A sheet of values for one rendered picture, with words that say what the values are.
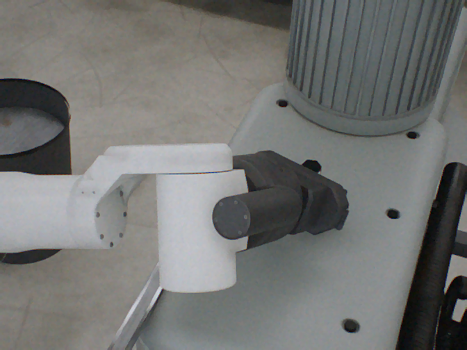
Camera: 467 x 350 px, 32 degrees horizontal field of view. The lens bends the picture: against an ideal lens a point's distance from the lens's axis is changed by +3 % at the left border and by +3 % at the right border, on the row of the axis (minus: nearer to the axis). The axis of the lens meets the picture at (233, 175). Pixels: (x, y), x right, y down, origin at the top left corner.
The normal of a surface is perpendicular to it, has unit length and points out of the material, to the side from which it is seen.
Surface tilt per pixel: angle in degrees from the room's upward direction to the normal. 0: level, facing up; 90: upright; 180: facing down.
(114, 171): 55
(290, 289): 0
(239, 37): 0
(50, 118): 0
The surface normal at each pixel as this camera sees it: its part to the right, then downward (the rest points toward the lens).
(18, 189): -0.15, -0.61
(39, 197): -0.28, -0.40
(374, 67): -0.11, 0.66
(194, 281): -0.02, 0.07
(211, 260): 0.43, 0.05
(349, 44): -0.40, 0.60
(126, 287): 0.04, -0.74
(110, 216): 0.96, -0.01
